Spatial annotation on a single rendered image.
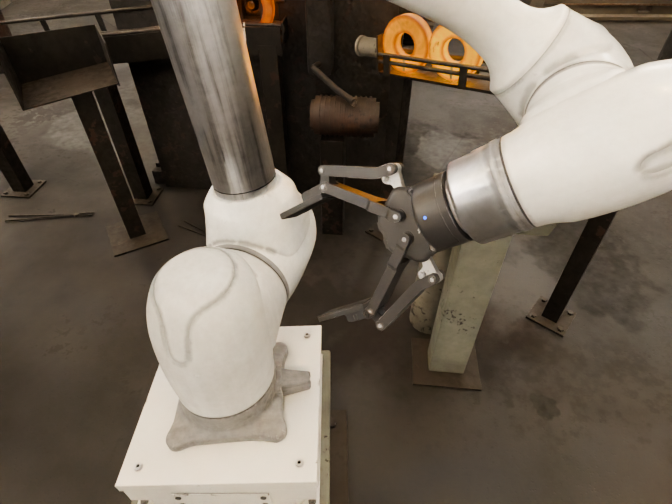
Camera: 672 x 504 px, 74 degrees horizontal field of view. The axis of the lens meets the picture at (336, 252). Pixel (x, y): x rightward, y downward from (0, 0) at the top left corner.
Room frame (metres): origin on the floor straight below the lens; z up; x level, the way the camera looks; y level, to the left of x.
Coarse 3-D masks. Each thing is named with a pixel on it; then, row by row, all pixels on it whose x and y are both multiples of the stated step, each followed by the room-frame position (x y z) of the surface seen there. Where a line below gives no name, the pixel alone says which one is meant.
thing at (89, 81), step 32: (64, 32) 1.42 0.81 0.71; (96, 32) 1.47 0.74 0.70; (0, 64) 1.17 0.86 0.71; (32, 64) 1.37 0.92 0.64; (64, 64) 1.41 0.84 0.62; (96, 64) 1.45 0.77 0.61; (32, 96) 1.25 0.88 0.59; (64, 96) 1.23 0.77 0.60; (96, 128) 1.30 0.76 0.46; (128, 192) 1.31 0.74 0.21; (128, 224) 1.29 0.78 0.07; (160, 224) 1.37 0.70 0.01
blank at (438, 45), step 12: (432, 36) 1.27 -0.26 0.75; (444, 36) 1.24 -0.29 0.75; (456, 36) 1.22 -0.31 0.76; (432, 48) 1.26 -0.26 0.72; (444, 48) 1.25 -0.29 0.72; (468, 48) 1.20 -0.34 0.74; (444, 60) 1.24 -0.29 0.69; (468, 60) 1.19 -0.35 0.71; (480, 60) 1.18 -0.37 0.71; (468, 72) 1.19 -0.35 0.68
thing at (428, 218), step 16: (400, 192) 0.38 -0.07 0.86; (416, 192) 0.36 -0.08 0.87; (432, 192) 0.35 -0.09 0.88; (400, 208) 0.38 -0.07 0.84; (416, 208) 0.35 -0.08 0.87; (432, 208) 0.34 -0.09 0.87; (448, 208) 0.33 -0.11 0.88; (384, 224) 0.37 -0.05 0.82; (400, 224) 0.37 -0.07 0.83; (416, 224) 0.36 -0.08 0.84; (432, 224) 0.33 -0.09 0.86; (448, 224) 0.33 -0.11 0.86; (384, 240) 0.37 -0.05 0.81; (416, 240) 0.35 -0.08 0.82; (432, 240) 0.33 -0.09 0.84; (448, 240) 0.33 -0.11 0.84; (464, 240) 0.33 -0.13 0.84; (416, 256) 0.34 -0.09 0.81; (432, 256) 0.35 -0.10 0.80
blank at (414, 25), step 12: (396, 24) 1.34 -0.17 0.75; (408, 24) 1.32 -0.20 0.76; (420, 24) 1.30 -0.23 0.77; (384, 36) 1.37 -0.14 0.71; (396, 36) 1.34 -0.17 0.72; (420, 36) 1.29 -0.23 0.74; (384, 48) 1.37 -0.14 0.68; (396, 48) 1.34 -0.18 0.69; (420, 48) 1.29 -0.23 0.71; (396, 60) 1.34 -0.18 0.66; (408, 72) 1.31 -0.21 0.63
